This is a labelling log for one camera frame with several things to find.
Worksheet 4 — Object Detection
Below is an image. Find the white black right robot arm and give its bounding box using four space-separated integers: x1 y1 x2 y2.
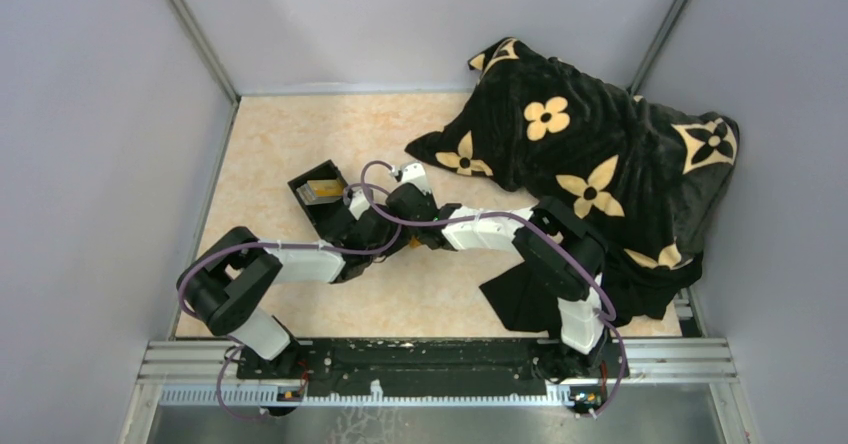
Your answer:
386 184 610 376

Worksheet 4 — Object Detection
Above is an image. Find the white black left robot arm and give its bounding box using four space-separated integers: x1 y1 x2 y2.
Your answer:
176 209 410 378

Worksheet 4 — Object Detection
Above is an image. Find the gold card in box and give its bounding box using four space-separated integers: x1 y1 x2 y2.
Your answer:
295 179 346 206

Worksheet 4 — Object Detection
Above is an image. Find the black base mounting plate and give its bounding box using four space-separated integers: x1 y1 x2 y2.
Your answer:
236 338 624 398

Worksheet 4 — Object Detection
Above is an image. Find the black cloth piece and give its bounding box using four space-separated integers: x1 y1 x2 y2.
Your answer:
479 263 562 337

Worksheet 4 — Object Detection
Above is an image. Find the black floral blanket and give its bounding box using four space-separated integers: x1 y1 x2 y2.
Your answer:
405 37 740 325

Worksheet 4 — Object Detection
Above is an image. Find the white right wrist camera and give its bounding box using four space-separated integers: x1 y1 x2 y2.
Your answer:
392 161 432 194

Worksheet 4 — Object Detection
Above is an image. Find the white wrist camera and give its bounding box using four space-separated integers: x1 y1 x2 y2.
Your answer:
392 161 432 194
346 188 371 220

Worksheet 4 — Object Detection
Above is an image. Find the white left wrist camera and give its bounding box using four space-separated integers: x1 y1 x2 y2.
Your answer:
346 188 371 220

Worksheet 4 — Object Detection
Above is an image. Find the aluminium front rail frame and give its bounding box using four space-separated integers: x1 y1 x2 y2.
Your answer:
136 338 737 407

